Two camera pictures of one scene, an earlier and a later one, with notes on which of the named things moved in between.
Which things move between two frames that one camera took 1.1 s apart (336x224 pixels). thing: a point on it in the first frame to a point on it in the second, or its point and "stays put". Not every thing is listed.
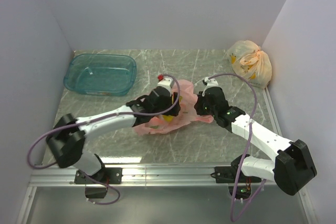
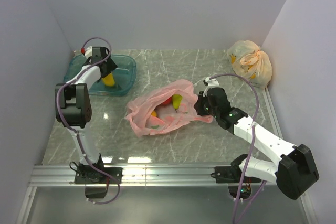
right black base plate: [228, 174] stays put
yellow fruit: [168, 118] to [109, 80]
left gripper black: [175, 95] to [111, 65]
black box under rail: [95, 192] stays put
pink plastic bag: [160, 125] stays put
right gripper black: [198, 106] stays put
